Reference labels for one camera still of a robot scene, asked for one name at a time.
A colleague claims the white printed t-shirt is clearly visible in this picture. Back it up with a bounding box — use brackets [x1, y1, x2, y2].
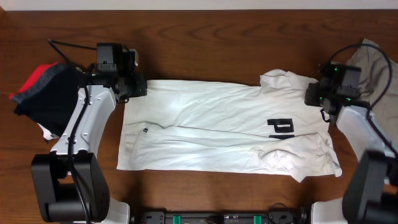
[117, 69, 342, 181]

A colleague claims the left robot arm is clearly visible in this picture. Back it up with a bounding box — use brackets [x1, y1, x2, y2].
[30, 43, 147, 223]

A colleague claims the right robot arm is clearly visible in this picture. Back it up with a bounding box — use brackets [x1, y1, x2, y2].
[305, 62, 397, 223]

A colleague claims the grey garment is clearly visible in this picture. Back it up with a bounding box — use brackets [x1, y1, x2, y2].
[348, 39, 397, 147]

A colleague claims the black folded garment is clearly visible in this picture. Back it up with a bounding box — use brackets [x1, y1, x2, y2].
[11, 62, 78, 137]

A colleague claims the red folded garment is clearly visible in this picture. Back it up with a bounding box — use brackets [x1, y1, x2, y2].
[9, 62, 58, 100]

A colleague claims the white green folded garment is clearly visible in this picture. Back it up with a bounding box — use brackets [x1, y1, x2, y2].
[38, 123, 58, 142]

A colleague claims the black mounting rail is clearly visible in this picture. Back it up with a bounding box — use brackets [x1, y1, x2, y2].
[129, 203, 310, 224]

